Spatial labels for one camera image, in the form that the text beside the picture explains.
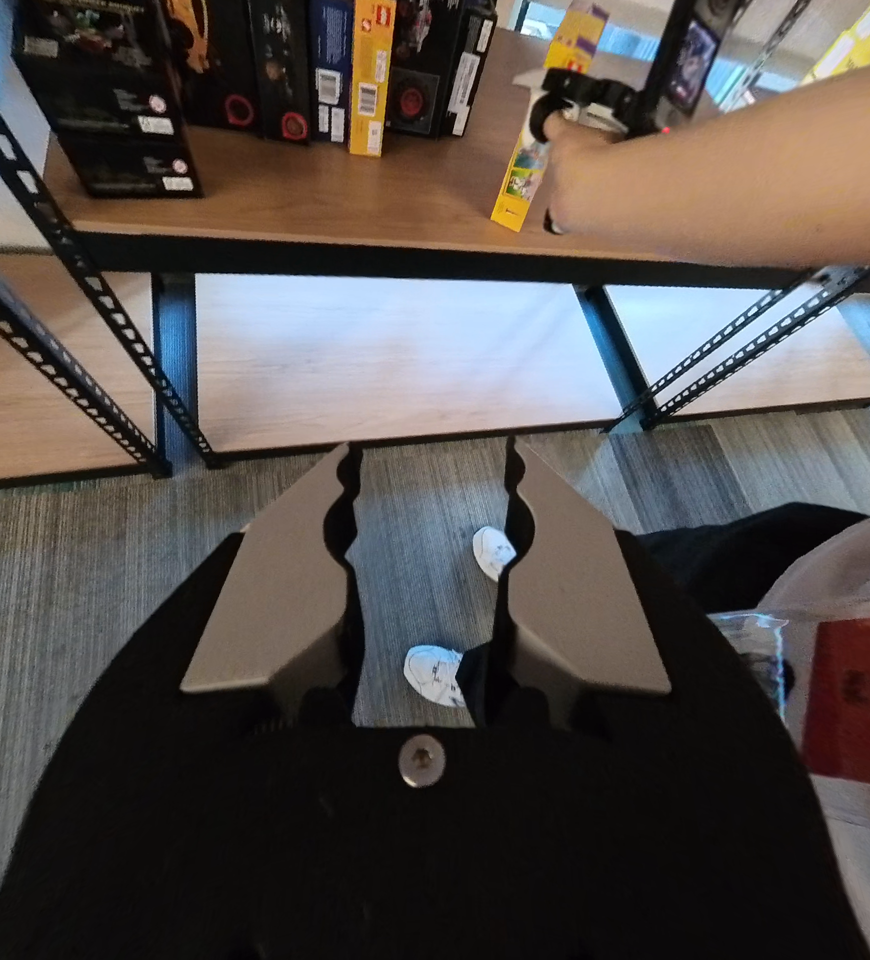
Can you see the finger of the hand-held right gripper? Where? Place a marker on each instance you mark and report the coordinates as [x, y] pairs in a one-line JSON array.
[[532, 79]]

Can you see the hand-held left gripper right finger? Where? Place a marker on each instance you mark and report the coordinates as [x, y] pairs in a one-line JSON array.
[[585, 607]]

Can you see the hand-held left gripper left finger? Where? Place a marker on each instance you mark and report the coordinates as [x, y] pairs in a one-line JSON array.
[[277, 600]]

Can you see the purple tape strip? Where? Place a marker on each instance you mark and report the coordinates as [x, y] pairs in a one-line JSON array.
[[589, 16]]

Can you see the yellow unicorn toy box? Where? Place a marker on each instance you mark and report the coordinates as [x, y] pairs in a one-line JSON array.
[[517, 187]]

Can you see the black metal shelf rack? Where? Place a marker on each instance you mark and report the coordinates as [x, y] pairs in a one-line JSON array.
[[405, 259]]

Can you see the person's right forearm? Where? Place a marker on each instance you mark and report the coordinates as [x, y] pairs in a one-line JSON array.
[[780, 172]]

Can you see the person's right hand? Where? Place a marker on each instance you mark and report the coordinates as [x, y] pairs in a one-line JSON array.
[[592, 180]]

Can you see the person's white shoe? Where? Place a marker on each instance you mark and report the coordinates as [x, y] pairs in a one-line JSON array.
[[431, 675], [493, 553]]

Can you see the clear plastic badge holder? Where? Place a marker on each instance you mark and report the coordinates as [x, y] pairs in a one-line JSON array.
[[750, 652]]

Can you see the red badge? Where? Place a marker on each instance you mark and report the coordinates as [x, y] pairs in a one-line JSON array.
[[862, 705]]

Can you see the row of toy boxes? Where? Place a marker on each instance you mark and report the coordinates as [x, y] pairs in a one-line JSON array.
[[120, 97]]

